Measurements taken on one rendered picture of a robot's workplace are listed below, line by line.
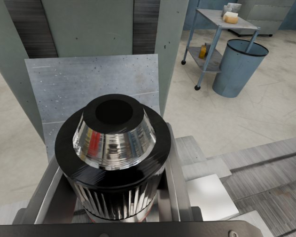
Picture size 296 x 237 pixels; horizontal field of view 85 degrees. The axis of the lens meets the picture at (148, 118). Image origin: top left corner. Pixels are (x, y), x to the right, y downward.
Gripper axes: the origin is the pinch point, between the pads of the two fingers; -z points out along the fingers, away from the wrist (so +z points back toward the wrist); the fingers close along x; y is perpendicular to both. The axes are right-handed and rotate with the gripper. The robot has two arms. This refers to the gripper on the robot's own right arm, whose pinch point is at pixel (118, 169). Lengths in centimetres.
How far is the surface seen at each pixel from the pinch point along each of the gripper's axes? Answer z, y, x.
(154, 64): -38.1, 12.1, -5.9
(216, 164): -9.0, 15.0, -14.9
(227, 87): -173, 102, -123
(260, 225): -0.2, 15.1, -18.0
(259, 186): -9.7, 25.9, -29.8
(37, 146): -83, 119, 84
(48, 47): -33.1, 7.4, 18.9
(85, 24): -35.5, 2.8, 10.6
